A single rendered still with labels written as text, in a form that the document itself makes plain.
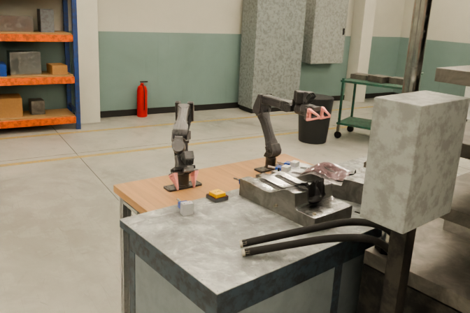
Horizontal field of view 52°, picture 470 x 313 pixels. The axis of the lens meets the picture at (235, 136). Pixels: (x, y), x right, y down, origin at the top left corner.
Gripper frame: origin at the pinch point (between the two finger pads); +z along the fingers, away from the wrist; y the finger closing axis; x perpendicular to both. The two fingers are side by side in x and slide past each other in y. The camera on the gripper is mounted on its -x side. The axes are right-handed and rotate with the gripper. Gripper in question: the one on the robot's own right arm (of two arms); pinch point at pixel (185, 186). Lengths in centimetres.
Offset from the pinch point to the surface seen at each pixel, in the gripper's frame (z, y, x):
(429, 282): 55, 63, -65
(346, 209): 23, 66, -25
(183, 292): 42, -16, -24
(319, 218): 24, 47, -28
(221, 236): 24.4, 5.6, -17.1
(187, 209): 9.7, 0.2, 2.5
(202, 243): 25.8, -4.1, -19.4
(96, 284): 38, -24, 120
